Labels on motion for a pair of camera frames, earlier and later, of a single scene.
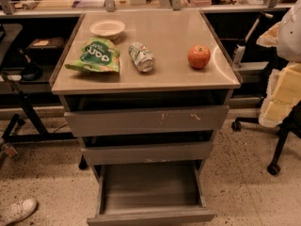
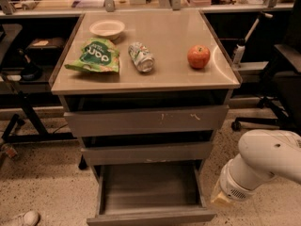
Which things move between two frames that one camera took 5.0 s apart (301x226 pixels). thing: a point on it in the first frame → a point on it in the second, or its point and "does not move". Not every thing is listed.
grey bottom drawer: [150, 192] does not move
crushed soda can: [142, 56] does not move
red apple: [198, 56] does not move
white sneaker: [17, 210] → [31, 217]
